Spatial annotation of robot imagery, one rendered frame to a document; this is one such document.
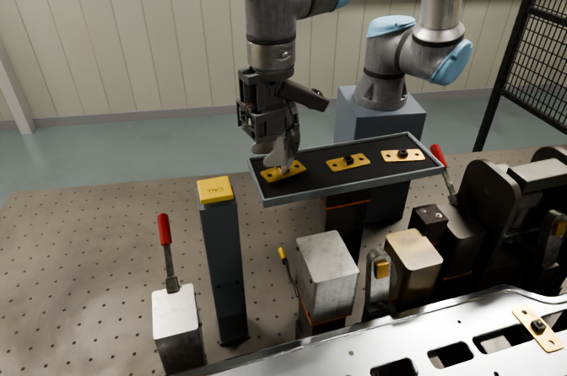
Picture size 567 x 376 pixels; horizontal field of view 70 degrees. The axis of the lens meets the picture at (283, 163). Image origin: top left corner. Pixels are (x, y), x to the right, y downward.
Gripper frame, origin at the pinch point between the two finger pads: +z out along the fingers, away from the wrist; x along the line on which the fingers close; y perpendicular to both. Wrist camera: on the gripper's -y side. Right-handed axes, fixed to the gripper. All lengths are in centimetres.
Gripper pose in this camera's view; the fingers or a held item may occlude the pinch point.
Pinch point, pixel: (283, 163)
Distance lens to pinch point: 76.3
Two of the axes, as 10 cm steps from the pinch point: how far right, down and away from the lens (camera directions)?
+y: -8.6, 3.0, -4.1
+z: 0.0, 8.1, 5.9
